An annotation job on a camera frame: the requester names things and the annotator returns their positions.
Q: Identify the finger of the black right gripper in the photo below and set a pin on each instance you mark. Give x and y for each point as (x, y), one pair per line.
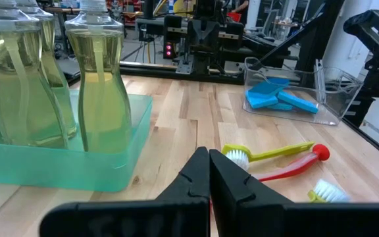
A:
(214, 33)
(194, 33)

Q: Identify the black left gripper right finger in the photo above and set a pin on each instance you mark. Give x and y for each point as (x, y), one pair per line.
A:
(258, 217)

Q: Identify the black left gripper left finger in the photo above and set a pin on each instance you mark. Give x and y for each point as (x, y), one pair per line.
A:
(176, 210)

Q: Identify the red dish brush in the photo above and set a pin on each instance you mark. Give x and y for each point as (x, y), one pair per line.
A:
(294, 166)

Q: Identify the yellow-green dish brush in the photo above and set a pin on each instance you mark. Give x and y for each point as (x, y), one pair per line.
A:
(275, 152)
(329, 192)

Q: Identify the blue sponge with dark scrubber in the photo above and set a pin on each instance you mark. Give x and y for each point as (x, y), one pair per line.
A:
(299, 102)
(283, 106)
(258, 101)
(270, 86)

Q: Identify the green dish soap pump bottle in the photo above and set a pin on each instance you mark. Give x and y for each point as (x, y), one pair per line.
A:
(21, 82)
(102, 98)
(59, 72)

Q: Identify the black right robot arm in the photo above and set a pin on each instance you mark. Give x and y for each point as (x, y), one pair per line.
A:
(204, 57)

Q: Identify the red bucket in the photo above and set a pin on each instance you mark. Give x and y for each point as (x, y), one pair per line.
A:
(235, 17)

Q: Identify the grey metal mounting plate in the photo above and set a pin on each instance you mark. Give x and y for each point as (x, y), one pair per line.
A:
(184, 68)

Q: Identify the person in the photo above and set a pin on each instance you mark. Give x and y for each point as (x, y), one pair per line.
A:
(242, 6)

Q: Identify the translucent green plastic tray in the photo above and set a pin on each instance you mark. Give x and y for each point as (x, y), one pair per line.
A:
(61, 168)

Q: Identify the clear plastic bin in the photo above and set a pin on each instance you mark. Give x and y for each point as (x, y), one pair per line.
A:
(334, 102)

